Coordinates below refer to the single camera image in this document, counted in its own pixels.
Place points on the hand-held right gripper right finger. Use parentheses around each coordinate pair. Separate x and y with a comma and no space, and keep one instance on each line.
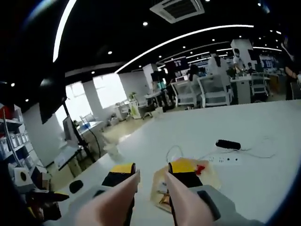
(188,179)

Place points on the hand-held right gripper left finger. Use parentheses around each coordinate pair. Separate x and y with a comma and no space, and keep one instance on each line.
(117,179)

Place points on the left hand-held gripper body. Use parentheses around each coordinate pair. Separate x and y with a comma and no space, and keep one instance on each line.
(20,183)

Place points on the small red candy packet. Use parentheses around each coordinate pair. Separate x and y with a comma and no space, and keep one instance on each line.
(199,169)

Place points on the pale pink food tongs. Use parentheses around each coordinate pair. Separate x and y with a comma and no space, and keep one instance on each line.
(110,200)

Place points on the cream hexagonal container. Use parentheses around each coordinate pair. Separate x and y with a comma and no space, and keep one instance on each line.
(211,179)

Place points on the dark snack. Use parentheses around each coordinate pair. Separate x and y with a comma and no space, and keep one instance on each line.
(161,185)

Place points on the white paper cup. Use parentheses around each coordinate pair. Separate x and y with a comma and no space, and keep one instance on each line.
(111,149)

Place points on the black oval case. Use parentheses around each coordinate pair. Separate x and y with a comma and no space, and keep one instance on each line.
(76,186)

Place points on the white power strip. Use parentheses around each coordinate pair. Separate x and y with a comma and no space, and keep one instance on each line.
(223,159)

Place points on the metal storage shelf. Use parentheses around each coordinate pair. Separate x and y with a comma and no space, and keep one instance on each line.
(16,139)

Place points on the black oblong device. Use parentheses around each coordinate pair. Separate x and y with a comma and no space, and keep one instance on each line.
(228,144)

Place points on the computer monitor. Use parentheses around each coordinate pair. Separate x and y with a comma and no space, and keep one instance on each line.
(69,131)

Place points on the white rolling cabinet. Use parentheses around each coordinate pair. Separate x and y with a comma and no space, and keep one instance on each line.
(136,109)

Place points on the large black display screen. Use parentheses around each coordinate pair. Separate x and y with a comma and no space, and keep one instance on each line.
(51,106)

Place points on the potted plant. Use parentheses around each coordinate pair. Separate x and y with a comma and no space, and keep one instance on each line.
(132,95)

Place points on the white mesh office chair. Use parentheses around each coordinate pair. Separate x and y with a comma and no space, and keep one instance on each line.
(215,91)
(259,84)
(185,93)

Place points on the hanging dark display screen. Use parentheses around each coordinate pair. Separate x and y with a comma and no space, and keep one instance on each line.
(176,64)

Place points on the curved ceiling light strip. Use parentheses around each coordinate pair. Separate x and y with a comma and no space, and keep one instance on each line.
(174,41)
(60,28)

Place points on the ceiling air conditioner vent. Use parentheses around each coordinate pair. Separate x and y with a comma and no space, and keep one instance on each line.
(176,9)

